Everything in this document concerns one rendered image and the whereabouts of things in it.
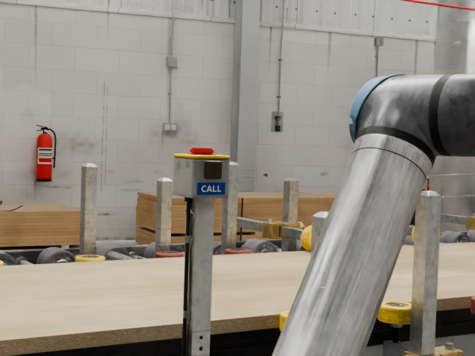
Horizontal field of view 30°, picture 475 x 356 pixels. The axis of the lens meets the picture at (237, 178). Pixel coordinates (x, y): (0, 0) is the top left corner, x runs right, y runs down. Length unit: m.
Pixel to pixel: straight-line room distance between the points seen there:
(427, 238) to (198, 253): 0.51
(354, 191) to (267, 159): 8.43
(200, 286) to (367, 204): 0.39
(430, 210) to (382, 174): 0.55
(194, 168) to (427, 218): 0.53
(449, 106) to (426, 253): 0.58
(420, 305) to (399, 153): 0.60
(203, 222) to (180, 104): 7.78
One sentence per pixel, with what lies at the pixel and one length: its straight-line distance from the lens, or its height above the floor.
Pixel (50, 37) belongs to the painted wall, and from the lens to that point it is 8.86.
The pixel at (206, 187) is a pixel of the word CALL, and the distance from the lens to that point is 1.43.
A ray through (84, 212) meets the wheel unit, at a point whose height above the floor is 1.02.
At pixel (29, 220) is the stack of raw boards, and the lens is 7.51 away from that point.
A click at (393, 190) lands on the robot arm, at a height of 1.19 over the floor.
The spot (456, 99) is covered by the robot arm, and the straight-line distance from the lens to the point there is 1.24.
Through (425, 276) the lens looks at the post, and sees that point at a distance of 1.77.
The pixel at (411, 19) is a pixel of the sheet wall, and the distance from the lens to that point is 10.70.
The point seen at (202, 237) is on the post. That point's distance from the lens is 1.46.
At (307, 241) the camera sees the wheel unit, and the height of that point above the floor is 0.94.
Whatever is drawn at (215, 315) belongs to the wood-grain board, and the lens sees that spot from 1.75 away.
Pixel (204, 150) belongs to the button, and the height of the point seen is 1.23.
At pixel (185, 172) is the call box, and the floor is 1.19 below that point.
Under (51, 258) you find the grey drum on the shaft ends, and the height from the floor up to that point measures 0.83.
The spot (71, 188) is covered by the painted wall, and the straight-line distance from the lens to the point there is 8.89.
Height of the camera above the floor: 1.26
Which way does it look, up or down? 3 degrees down
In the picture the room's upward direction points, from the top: 2 degrees clockwise
